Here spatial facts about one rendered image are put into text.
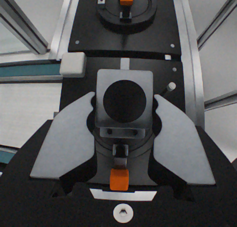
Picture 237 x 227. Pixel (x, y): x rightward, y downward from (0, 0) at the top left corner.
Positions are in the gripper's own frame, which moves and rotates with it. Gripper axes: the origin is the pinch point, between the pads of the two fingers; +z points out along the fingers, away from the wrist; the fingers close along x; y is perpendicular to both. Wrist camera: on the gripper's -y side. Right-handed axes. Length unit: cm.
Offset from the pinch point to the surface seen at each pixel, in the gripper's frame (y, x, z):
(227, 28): -9, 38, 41
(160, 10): -9.5, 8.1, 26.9
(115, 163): 7.8, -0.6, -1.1
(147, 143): 11.5, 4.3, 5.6
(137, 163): 15.6, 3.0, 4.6
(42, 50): -0.9, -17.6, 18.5
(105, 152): 12.8, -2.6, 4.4
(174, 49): -1.2, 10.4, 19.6
